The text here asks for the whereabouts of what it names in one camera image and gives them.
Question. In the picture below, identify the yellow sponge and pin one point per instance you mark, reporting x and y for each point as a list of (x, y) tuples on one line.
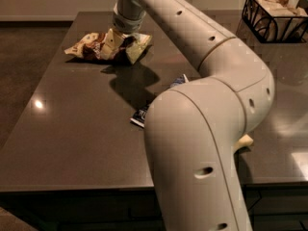
[(244, 141)]

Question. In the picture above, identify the blue chip bag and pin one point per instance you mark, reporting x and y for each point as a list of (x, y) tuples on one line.
[(138, 118)]

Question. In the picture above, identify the brown chip bag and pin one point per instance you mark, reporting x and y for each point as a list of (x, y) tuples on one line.
[(89, 47)]

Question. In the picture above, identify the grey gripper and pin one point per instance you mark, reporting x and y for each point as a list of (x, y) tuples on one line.
[(127, 25)]

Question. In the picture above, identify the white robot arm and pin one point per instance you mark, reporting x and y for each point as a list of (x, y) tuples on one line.
[(191, 130)]

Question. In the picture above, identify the black wire basket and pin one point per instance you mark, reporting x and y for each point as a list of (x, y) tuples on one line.
[(276, 21)]

